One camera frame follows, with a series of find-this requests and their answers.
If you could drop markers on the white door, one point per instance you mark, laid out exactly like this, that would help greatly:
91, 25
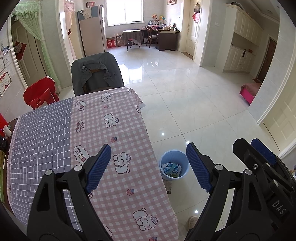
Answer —
192, 37

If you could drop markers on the red cardboard box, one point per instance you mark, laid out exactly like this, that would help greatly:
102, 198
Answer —
111, 43

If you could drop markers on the small framed flower picture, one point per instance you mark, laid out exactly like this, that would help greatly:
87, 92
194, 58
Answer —
171, 1

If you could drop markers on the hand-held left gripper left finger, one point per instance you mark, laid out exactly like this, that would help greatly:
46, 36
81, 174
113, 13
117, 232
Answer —
99, 166

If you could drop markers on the blue and white packet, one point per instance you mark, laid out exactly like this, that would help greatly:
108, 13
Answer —
170, 167

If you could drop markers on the dark wooden desk chair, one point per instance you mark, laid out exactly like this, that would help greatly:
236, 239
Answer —
151, 38

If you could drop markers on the pink checkered bear tablecloth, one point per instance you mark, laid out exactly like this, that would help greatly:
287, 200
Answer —
129, 139

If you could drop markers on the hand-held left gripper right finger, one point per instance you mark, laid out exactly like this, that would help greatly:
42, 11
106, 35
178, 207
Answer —
198, 169

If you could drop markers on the blue plastic bucket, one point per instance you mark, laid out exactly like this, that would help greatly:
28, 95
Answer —
166, 156

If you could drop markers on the bag atop cabinets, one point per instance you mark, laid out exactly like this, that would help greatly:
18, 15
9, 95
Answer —
237, 5

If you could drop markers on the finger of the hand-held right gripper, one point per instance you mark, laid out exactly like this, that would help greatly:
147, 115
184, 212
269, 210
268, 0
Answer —
245, 150
263, 150

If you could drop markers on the round table with dark cloth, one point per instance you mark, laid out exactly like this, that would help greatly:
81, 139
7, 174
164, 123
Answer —
131, 37

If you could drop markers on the red hanging ornament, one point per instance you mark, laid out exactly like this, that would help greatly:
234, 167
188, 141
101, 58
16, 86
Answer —
197, 11

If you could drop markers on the pink door curtain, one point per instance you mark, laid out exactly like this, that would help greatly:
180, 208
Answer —
69, 18

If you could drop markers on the red fabric bag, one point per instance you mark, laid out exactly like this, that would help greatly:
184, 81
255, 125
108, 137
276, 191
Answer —
39, 92

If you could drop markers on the pink stool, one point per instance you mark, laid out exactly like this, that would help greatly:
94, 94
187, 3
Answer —
251, 91

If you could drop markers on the grey grid tablecloth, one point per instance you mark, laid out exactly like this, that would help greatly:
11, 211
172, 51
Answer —
41, 139

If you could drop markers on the dark brown entrance door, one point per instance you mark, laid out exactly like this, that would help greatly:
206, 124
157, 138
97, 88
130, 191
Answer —
267, 60

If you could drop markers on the clutter of desk ornaments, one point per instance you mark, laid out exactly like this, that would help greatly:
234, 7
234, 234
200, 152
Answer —
159, 22

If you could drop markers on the green door curtain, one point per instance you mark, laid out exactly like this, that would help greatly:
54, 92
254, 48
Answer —
30, 23

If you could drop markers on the wall of red-trimmed certificates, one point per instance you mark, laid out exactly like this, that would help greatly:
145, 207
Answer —
4, 78

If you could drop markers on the small wall photos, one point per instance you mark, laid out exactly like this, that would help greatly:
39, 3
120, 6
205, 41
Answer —
5, 49

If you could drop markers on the dark wooden desk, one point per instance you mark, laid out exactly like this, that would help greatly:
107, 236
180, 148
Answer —
166, 40

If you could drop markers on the white paper cup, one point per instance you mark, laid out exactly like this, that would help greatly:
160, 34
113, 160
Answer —
7, 132

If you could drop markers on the silver refrigerator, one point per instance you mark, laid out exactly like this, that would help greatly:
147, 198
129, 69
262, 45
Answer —
92, 34

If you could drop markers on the brown cardboard box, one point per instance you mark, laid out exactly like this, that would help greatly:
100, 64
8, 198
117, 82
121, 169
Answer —
119, 41

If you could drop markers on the grey jacket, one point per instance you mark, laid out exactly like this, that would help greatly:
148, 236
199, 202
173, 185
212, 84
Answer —
111, 67

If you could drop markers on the picture atop refrigerator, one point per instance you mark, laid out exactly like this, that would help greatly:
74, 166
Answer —
91, 4

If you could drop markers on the window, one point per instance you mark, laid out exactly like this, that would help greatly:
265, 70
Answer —
124, 11

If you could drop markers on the brown wooden door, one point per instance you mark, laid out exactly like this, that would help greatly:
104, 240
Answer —
30, 60

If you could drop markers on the red door decoration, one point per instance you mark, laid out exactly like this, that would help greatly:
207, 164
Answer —
19, 49

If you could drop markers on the red gift carton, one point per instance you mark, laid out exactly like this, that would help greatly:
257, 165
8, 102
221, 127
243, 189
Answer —
2, 120

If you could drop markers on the white wall cabinets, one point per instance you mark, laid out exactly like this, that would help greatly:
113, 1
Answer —
242, 25

